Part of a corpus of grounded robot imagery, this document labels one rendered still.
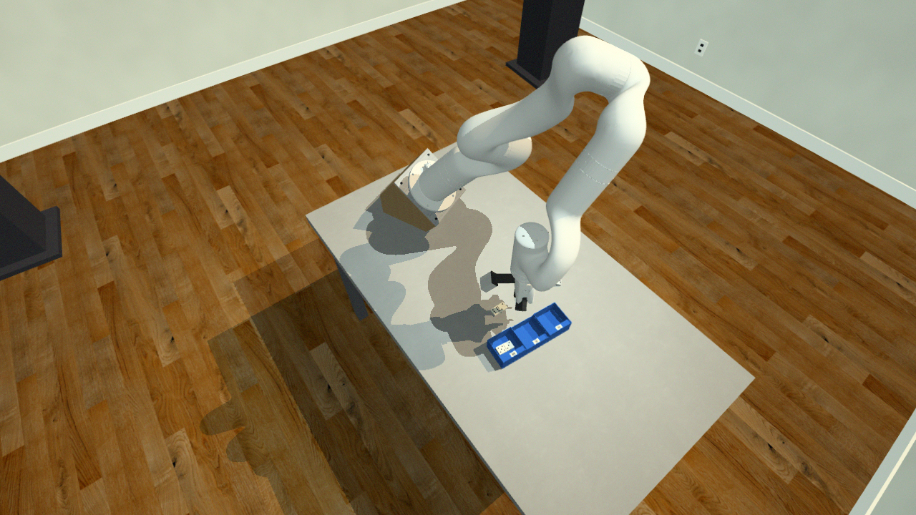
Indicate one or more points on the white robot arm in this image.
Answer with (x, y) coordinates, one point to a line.
(485, 146)

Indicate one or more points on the blue rack of bins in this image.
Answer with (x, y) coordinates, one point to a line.
(530, 334)

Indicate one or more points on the cream and white domino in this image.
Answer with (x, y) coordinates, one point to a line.
(504, 347)

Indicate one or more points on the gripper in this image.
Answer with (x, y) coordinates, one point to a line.
(523, 293)

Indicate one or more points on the beige and grey domino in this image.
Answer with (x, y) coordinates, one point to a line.
(498, 309)

